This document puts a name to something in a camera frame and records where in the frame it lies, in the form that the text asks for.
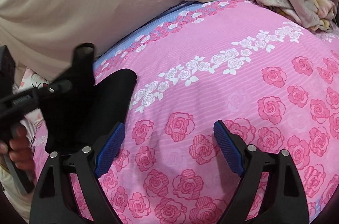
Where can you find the person's left hand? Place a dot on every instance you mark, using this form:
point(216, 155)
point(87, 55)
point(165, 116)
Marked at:
point(20, 153)

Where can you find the black pant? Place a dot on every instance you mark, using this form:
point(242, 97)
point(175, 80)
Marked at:
point(78, 117)

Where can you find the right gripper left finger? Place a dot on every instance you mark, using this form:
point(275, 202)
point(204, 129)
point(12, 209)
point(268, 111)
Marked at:
point(54, 200)

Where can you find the pink rose bedsheet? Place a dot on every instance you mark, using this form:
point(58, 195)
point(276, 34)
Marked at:
point(271, 81)

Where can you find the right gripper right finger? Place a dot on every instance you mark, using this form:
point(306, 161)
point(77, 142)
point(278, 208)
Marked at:
point(270, 189)

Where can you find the cartoon cat face pillow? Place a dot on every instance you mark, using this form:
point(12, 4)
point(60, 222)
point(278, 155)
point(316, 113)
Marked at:
point(32, 120)

